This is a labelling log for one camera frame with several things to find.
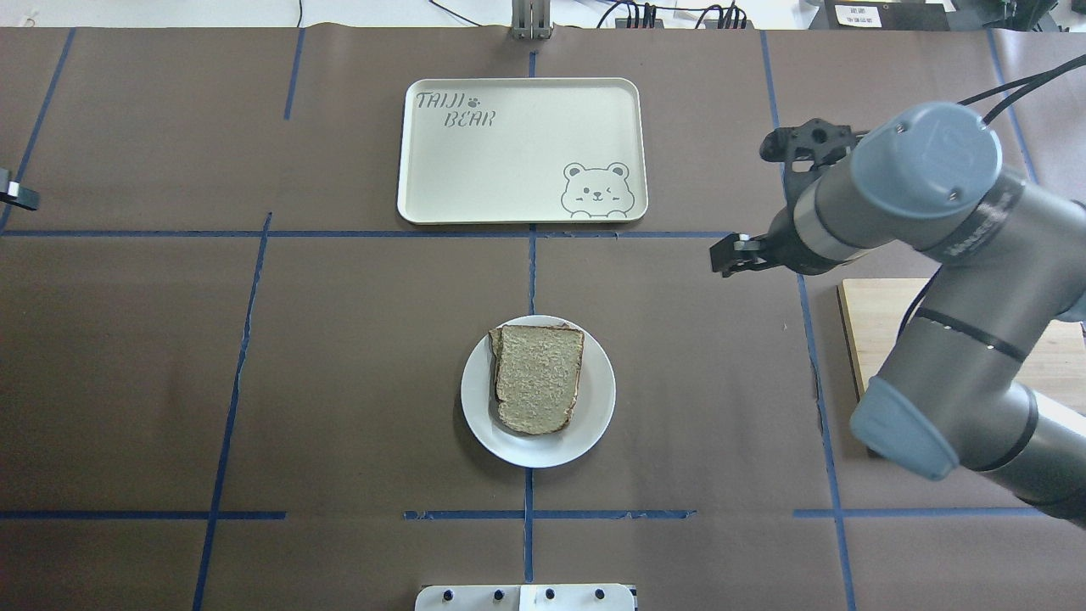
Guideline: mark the white pedestal column base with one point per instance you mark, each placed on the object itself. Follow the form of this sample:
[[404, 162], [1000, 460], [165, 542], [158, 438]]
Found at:
[[590, 596]]

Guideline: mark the wooden cutting board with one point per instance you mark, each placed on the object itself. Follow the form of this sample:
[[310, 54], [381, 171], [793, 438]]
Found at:
[[872, 309]]

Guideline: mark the cream bear tray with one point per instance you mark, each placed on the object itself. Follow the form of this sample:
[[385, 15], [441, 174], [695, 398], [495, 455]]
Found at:
[[522, 151]]

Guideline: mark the black power strip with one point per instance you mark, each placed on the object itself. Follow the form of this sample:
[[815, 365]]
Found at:
[[641, 15]]

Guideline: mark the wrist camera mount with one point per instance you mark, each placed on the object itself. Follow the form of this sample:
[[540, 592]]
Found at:
[[807, 151]]

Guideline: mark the black box with label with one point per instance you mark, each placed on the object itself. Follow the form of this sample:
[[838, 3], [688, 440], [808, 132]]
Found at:
[[880, 15]]

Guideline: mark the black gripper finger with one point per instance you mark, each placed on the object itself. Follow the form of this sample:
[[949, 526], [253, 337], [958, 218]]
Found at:
[[13, 193]]

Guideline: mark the bread slice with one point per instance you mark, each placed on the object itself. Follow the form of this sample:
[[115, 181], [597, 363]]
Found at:
[[536, 376]]

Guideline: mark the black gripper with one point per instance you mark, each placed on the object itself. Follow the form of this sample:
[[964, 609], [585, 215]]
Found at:
[[787, 248]]

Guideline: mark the aluminium frame post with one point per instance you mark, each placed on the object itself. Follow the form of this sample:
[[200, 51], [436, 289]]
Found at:
[[531, 20]]

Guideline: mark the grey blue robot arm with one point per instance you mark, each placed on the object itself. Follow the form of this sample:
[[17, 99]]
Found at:
[[1010, 256]]

